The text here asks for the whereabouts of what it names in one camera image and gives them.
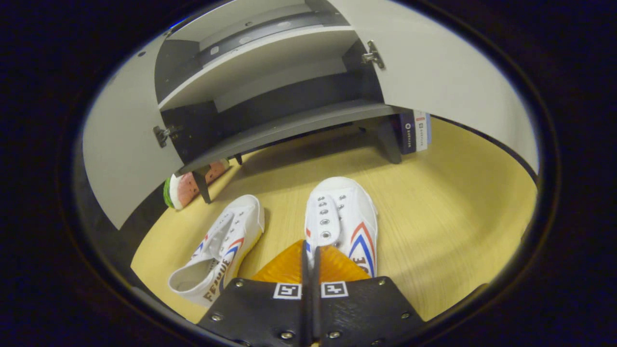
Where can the white book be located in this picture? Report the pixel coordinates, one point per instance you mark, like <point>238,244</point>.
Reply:
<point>422,130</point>

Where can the dark blue book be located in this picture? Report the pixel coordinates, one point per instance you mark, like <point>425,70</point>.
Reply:
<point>406,135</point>

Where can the white shoe cabinet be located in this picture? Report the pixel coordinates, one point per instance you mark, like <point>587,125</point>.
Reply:
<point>289,126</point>

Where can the white striped canvas shoe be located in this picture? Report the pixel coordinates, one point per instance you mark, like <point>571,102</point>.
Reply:
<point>347,202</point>
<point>231,231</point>

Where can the watermelon slice toy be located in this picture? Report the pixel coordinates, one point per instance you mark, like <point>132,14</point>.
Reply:
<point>185,188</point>

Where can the white cabinet door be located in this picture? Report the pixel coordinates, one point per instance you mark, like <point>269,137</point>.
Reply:
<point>120,159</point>
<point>458,86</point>

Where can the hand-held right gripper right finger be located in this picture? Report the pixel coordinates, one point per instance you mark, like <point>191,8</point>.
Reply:
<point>361,308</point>

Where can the metal door hinge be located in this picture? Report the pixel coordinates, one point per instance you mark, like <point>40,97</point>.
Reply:
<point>161,135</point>
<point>372,55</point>

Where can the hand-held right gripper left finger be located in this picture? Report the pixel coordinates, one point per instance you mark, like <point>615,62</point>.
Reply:
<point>260,308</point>

